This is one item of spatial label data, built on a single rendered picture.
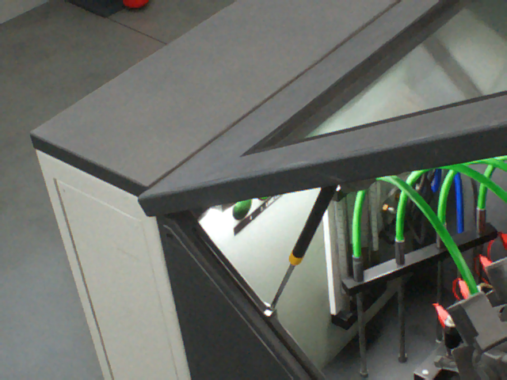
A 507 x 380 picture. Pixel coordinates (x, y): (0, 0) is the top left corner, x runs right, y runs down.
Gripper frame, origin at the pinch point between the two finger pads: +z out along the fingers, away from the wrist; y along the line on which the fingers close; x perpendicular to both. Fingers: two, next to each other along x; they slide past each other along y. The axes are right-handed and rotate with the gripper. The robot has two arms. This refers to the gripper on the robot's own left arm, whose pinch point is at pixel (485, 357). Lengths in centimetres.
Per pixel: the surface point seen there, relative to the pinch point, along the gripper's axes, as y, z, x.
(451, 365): 4.7, 7.6, 0.2
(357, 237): 12.1, 20.4, -25.4
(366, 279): 13.1, 28.2, -18.0
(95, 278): 59, 15, -33
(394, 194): 2, 44, -33
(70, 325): 115, 176, -41
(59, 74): 121, 299, -170
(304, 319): 26.9, 34.1, -14.8
